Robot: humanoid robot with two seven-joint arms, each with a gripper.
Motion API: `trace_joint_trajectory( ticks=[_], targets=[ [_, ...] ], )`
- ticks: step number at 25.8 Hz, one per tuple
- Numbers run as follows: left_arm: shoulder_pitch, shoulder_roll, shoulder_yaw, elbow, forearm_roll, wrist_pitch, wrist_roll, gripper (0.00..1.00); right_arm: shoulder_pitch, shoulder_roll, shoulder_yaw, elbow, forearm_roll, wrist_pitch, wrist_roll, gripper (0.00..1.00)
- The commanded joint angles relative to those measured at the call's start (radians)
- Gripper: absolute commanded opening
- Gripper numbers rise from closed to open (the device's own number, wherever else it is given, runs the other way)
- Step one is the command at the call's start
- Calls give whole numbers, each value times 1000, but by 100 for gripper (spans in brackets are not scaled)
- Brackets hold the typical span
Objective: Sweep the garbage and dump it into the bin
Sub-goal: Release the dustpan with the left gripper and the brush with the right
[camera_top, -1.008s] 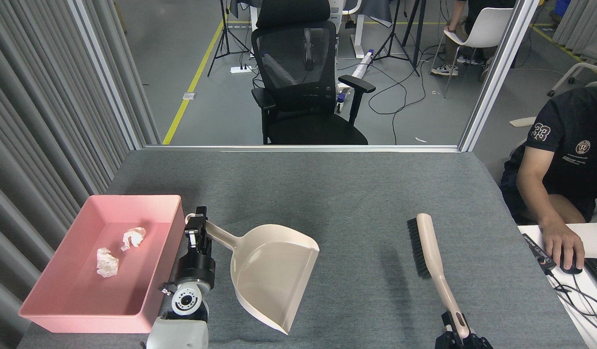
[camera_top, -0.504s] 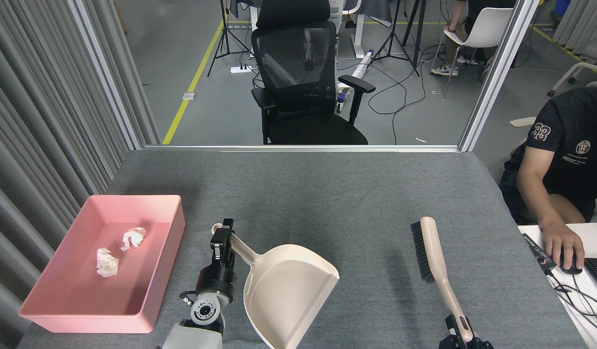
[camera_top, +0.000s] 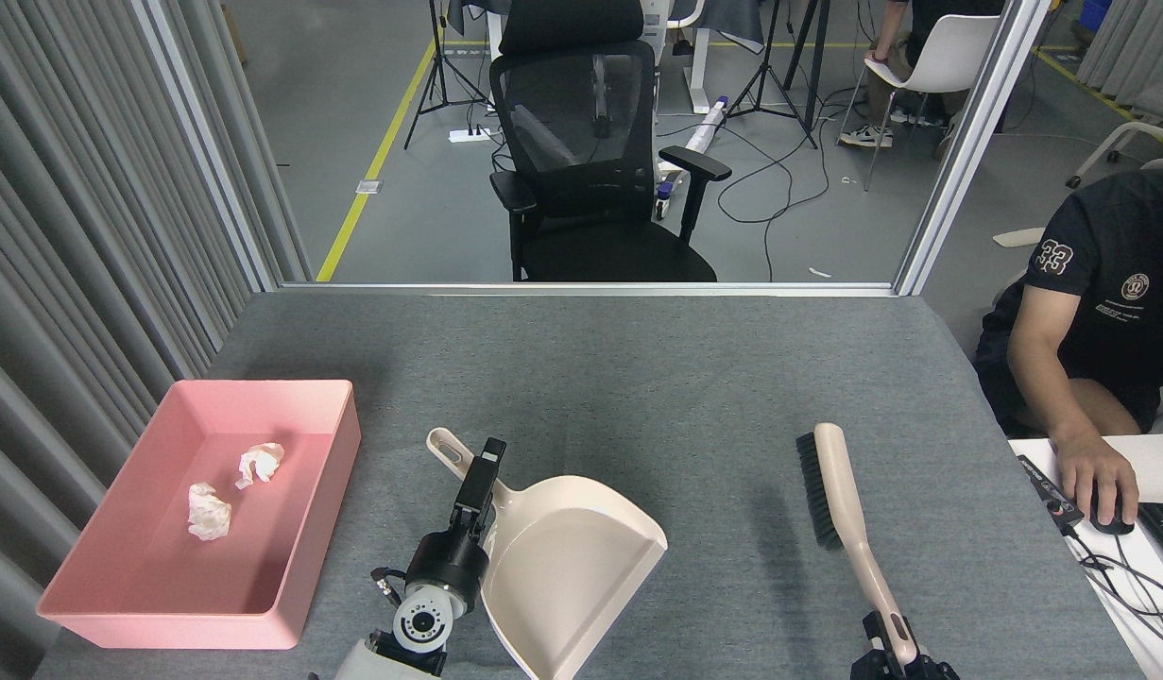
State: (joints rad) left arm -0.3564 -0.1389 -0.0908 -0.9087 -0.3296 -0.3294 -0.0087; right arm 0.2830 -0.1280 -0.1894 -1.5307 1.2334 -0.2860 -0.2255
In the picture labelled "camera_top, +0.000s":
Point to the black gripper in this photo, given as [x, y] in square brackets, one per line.
[449, 567]

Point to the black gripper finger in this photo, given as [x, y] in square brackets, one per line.
[931, 672]
[874, 666]

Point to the beige plastic dustpan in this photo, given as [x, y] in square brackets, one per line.
[572, 567]

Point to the beige brush with black bristles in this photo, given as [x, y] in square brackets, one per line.
[841, 491]

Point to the white paper ball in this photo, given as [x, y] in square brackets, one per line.
[260, 463]
[209, 513]

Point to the black computer mouse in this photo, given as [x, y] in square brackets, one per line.
[1113, 524]

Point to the person's forearm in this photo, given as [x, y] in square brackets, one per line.
[1034, 378]

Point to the pink plastic bin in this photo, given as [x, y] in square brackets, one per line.
[165, 586]

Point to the person's hand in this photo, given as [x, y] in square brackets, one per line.
[1091, 472]

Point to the black device with red button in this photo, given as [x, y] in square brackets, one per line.
[1049, 489]

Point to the white desk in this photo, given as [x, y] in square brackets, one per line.
[1148, 463]

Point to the metal floor outlet plate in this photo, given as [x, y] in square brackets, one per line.
[368, 187]

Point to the black mesh office chair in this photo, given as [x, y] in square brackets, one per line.
[590, 170]

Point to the white power strip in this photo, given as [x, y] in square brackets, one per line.
[470, 135]

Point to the black tripod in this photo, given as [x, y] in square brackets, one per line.
[768, 76]
[439, 66]

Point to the seated person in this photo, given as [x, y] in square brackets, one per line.
[1120, 283]

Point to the white and purple tube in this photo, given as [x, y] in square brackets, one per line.
[706, 127]

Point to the beige flat floor piece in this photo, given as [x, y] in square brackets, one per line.
[1020, 237]

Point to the grey curtain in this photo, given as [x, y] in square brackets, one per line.
[1138, 47]
[71, 236]

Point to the white stand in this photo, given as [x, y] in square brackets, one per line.
[699, 57]

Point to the white wheeled chair base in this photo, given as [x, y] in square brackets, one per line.
[1124, 137]

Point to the person on white chair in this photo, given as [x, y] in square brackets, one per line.
[888, 76]

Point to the white plastic chair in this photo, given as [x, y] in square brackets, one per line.
[949, 57]

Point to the blue box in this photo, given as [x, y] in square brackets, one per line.
[1098, 14]

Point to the silver frame rail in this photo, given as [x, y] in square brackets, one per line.
[590, 288]

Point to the silver frame post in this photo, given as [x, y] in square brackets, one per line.
[203, 142]
[978, 142]

